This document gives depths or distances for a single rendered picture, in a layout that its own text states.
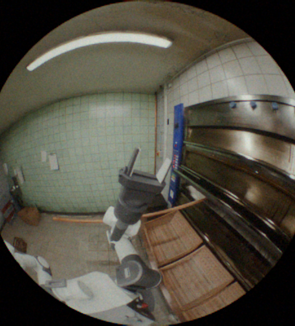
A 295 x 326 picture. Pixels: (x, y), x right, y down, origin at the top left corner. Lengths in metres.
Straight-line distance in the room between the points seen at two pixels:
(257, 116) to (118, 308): 0.99
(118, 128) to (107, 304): 1.85
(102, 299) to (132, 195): 0.38
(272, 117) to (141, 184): 0.72
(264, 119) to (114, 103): 1.85
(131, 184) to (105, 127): 1.58
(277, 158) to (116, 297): 0.84
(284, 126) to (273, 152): 0.16
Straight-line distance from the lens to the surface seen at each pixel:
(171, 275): 1.24
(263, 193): 0.72
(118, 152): 1.75
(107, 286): 0.42
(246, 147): 0.69
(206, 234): 1.08
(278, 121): 0.70
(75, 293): 0.34
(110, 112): 1.76
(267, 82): 0.77
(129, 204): 0.25
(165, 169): 0.23
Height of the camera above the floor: 1.80
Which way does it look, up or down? 18 degrees down
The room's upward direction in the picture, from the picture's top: straight up
